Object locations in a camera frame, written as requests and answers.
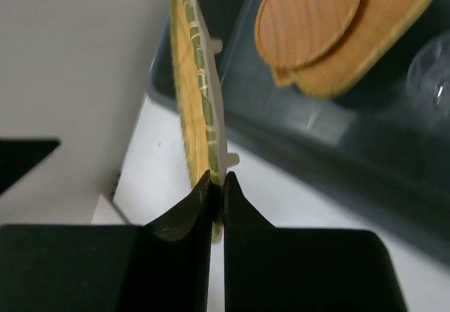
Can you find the clear plastic cup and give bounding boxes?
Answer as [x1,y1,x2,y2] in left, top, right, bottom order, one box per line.
[406,31,449,121]

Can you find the triangular woven tray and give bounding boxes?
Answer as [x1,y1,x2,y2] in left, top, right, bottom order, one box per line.
[271,67,297,87]

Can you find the round green-rimmed bamboo tray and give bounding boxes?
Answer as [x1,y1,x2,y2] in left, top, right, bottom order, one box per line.
[169,0,240,246]

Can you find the grey plastic bin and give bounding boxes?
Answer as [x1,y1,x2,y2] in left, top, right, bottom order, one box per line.
[147,0,450,267]

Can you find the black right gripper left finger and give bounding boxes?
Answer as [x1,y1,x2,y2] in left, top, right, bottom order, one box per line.
[1,174,213,311]

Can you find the square woven tray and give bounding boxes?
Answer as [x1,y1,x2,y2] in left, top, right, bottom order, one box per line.
[292,0,432,98]

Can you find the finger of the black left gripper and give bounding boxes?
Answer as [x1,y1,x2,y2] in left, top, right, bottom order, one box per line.
[1,137,60,195]

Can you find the round tan woven tray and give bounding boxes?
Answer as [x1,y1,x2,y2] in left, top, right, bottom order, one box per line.
[255,0,361,68]

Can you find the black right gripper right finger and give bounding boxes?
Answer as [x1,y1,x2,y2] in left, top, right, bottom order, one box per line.
[224,173,407,311]

